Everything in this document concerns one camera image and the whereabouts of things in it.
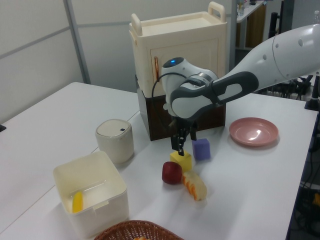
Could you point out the white round lidded canister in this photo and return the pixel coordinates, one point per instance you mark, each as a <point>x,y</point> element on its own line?
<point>115,143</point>

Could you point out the white square plastic container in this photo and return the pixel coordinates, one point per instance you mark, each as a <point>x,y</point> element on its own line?
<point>100,190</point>

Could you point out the yellow toy banana slice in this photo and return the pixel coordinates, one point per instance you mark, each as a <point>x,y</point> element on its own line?
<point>77,202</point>

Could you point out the brown wicker basket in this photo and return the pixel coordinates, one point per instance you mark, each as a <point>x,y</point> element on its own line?
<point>135,231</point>

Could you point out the dark brown wooden crate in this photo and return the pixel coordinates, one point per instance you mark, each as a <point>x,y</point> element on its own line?
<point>156,120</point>

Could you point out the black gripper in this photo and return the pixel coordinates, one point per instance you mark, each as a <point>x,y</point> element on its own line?
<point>183,126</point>

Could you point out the grey metal partition post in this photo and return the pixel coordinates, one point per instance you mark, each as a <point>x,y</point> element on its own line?
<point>80,50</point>

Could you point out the purple cube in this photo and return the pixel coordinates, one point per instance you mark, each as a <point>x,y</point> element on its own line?
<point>202,150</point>

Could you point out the black monitor stand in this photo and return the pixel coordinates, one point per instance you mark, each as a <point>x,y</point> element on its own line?
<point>314,97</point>

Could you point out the toy bread with orange stripes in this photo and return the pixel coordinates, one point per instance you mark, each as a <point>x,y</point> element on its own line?
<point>196,186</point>

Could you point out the wooden background desk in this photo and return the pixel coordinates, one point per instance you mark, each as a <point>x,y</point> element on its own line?
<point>255,27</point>

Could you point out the yellow cube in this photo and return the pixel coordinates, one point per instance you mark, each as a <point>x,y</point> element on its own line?
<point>185,162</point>

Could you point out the pink plate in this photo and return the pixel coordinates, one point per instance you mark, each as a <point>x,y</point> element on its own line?
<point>252,131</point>

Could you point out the white grey Franka robot arm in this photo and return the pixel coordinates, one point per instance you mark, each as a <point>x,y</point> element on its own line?
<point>250,85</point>

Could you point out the red toy apple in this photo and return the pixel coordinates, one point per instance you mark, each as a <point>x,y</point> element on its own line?
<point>171,173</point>

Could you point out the black flat object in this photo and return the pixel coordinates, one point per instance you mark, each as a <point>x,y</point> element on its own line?
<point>2,128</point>

